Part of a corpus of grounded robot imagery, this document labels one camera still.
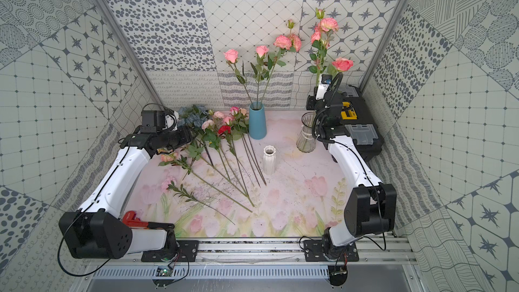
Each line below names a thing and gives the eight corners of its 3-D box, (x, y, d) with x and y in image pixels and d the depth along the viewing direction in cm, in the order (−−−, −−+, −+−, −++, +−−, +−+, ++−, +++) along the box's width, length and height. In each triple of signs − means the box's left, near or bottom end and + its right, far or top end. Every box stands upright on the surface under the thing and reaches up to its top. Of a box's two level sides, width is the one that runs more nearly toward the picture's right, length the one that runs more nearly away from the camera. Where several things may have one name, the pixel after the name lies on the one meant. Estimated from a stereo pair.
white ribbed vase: (263, 175, 96) (263, 156, 82) (263, 165, 100) (263, 145, 86) (274, 175, 96) (276, 156, 82) (274, 165, 100) (276, 145, 86)
